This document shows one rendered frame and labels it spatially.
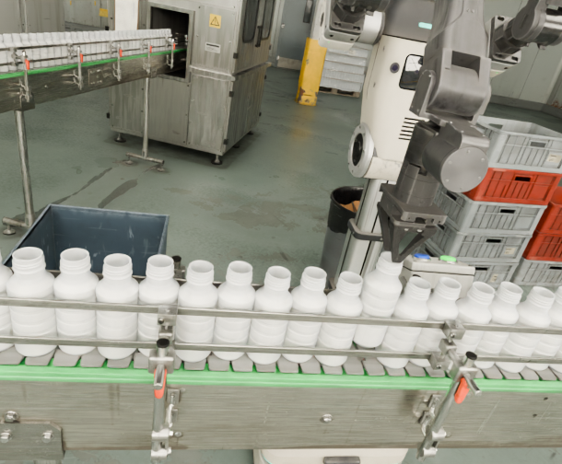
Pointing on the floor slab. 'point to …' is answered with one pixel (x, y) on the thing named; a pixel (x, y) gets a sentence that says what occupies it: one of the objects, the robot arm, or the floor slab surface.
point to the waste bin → (337, 227)
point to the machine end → (200, 75)
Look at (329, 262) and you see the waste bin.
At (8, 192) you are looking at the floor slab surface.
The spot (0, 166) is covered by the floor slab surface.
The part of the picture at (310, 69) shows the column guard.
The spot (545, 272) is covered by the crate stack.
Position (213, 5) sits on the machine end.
